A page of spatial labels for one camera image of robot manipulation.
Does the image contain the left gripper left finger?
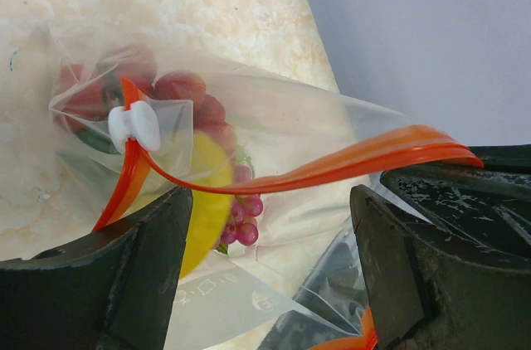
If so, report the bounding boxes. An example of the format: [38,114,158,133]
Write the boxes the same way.
[1,187,192,349]

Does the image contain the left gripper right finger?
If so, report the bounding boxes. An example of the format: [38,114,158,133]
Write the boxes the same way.
[350,185,530,349]

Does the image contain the purple grape bunch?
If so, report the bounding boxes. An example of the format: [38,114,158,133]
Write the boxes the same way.
[153,70,264,255]

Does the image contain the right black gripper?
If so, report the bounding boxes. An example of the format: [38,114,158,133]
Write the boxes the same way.
[258,237,368,350]

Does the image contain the clear zip top bag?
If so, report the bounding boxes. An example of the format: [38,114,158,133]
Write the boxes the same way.
[44,23,481,349]

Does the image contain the yellow starfruit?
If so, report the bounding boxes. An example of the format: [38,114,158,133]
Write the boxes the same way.
[179,132,233,278]

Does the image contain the red strawberry bunch with leaves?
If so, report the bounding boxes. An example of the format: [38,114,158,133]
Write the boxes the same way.
[50,41,157,155]

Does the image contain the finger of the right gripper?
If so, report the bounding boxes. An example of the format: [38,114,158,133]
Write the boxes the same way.
[380,163,530,257]
[470,144,531,174]

